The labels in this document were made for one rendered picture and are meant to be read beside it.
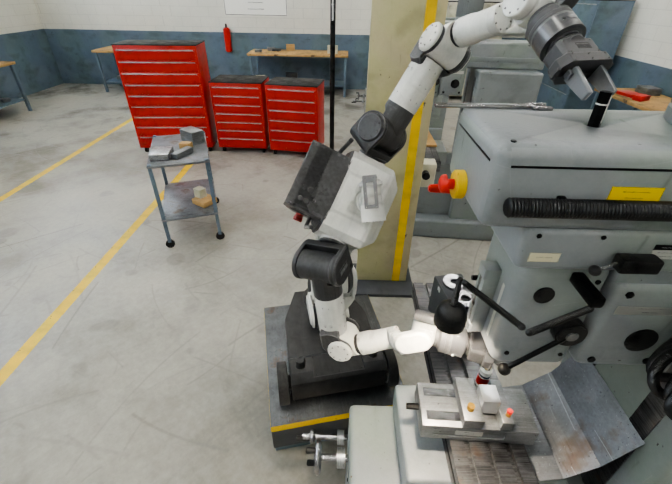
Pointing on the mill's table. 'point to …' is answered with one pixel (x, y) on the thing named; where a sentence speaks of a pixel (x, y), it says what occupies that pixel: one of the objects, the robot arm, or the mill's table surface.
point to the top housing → (563, 161)
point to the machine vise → (424, 395)
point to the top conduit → (588, 209)
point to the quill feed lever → (575, 332)
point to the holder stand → (443, 287)
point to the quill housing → (530, 306)
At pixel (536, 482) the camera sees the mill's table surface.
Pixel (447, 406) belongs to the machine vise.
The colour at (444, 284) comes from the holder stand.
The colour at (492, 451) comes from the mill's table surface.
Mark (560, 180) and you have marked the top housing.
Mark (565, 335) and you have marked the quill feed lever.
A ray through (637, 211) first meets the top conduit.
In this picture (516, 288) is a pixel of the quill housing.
